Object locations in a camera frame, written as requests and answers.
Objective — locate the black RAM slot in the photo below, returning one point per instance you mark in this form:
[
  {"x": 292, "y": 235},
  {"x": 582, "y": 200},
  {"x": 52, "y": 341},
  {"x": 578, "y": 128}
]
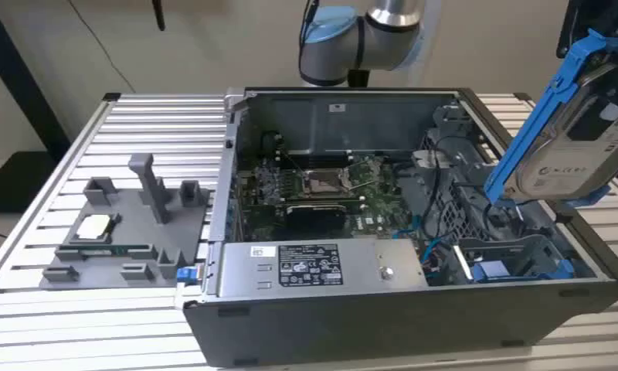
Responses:
[
  {"x": 324, "y": 199},
  {"x": 315, "y": 156}
]

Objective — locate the silver power supply unit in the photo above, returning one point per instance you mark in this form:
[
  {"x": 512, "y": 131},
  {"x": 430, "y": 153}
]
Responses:
[{"x": 238, "y": 270}]

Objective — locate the black graphics card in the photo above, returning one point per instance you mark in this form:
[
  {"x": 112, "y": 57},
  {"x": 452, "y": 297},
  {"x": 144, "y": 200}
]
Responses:
[{"x": 315, "y": 220}]

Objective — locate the hard disk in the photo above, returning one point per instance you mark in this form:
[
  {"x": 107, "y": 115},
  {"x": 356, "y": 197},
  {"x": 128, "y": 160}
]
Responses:
[
  {"x": 562, "y": 170},
  {"x": 492, "y": 270}
]

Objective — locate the silver CPU chip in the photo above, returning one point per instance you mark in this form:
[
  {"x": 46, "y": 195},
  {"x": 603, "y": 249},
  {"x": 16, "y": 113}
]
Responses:
[{"x": 95, "y": 227}]

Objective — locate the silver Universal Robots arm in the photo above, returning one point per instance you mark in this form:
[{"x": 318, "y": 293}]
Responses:
[{"x": 387, "y": 46}]

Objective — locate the gray parts rack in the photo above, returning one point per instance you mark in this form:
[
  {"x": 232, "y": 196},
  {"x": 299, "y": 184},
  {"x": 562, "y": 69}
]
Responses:
[{"x": 128, "y": 270}]

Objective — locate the thin metal locking lever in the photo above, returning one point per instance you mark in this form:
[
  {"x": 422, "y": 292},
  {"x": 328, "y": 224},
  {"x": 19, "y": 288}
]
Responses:
[{"x": 294, "y": 161}]

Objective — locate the CPU socket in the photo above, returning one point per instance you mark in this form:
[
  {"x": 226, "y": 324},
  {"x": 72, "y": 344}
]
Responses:
[{"x": 322, "y": 185}]

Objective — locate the green RAM stick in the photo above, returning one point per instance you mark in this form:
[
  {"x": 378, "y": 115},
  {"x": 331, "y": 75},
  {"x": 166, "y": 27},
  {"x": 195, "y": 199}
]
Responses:
[{"x": 114, "y": 251}]

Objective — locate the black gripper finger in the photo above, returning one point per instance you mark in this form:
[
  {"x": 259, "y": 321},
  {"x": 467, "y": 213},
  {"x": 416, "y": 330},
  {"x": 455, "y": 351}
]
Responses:
[{"x": 592, "y": 123}]

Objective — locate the black open PC case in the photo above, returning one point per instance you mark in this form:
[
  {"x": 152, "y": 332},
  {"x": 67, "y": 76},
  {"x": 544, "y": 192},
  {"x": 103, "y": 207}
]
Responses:
[{"x": 340, "y": 328}]

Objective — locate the black antenna rod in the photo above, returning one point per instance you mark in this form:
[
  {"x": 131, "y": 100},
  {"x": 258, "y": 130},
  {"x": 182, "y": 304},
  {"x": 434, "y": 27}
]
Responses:
[{"x": 159, "y": 15}]

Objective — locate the green motherboard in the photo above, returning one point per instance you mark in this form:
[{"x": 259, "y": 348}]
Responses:
[{"x": 382, "y": 216}]

